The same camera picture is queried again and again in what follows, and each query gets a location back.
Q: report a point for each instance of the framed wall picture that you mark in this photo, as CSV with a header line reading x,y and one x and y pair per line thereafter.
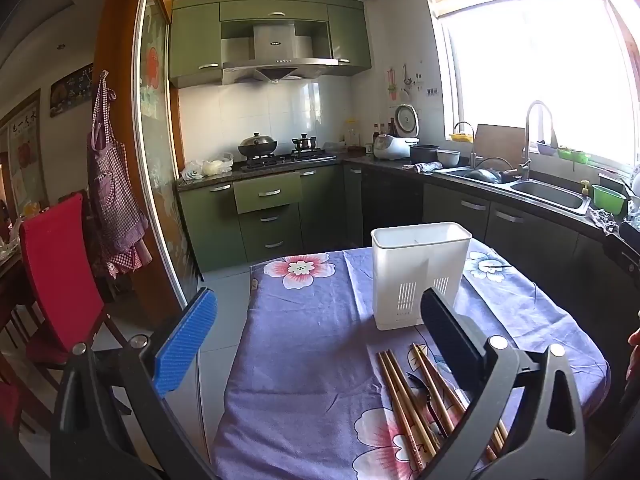
x,y
25,155

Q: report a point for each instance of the green plastic basin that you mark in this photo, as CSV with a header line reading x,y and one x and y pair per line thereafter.
x,y
609,199

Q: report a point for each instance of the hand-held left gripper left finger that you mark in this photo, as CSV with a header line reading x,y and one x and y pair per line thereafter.
x,y
185,340

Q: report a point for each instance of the tall steel faucet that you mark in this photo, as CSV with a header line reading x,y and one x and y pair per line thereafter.
x,y
529,120

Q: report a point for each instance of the green wall cabinets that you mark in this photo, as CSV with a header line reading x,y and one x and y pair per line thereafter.
x,y
195,35

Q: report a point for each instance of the black spoon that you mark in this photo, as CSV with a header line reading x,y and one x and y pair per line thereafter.
x,y
425,402

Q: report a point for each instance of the grey dish cloth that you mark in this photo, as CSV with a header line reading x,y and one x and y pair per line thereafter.
x,y
425,166

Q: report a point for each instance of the gas stove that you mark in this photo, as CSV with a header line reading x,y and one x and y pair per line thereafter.
x,y
287,159

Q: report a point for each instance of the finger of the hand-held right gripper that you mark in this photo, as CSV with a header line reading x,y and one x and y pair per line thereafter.
x,y
625,257

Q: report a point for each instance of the black cooker pot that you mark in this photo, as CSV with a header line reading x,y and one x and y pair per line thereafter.
x,y
424,154

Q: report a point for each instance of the pile of wooden chopsticks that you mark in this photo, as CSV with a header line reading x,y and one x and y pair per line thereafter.
x,y
400,400

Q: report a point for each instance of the person's right hand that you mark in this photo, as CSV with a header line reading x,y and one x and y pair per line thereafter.
x,y
635,342

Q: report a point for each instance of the yellow draining basket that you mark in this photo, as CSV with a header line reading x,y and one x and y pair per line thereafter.
x,y
460,137

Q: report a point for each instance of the steel range hood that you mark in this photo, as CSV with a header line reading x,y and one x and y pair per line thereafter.
x,y
272,45

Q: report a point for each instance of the grey bowl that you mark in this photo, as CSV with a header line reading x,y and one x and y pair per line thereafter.
x,y
448,158

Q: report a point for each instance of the red chair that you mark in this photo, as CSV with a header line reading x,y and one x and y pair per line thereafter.
x,y
55,260

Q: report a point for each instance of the checked apron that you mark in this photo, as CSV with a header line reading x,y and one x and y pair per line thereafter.
x,y
112,200

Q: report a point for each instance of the small kettle on stove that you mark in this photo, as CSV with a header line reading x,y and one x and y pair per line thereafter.
x,y
303,144

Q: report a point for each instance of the white plastic utensil holder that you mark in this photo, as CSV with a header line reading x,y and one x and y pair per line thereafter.
x,y
415,270

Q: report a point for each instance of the small steel faucet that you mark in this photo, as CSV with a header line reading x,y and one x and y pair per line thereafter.
x,y
471,145

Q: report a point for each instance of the steel sink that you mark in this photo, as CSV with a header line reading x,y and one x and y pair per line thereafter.
x,y
545,192

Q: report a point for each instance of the green base cabinet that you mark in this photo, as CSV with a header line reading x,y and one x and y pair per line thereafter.
x,y
270,195
455,215

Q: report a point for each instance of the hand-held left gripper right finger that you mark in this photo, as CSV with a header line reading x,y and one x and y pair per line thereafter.
x,y
450,345

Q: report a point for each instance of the dark condiment bottles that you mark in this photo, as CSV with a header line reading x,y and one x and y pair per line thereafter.
x,y
384,132

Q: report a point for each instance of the hanging wall utensils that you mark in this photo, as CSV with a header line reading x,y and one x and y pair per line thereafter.
x,y
400,85

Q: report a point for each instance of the window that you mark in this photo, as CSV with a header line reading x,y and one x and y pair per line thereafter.
x,y
530,60

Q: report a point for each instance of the black pan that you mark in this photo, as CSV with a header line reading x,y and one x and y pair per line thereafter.
x,y
482,175

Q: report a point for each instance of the yellow oil bottle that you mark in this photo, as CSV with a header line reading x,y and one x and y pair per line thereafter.
x,y
352,134

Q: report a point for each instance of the black wok with lid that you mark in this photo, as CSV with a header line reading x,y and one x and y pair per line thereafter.
x,y
257,146

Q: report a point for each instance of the purple windowsill bowl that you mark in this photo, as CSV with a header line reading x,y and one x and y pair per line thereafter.
x,y
546,148

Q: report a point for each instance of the white rice cooker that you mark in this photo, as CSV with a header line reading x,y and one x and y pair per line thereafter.
x,y
390,147

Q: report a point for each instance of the purple floral tablecloth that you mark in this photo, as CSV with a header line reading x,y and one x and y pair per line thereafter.
x,y
310,360

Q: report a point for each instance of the glass sliding door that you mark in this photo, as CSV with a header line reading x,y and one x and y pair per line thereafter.
x,y
157,135

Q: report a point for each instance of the wooden cutting board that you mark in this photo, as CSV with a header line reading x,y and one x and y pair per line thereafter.
x,y
500,145

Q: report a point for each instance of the white plastic bag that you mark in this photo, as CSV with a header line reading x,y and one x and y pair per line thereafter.
x,y
210,167

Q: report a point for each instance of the green windowsill basket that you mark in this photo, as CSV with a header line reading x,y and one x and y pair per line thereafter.
x,y
574,155

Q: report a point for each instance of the dark wall poster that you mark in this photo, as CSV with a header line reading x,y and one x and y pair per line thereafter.
x,y
72,90

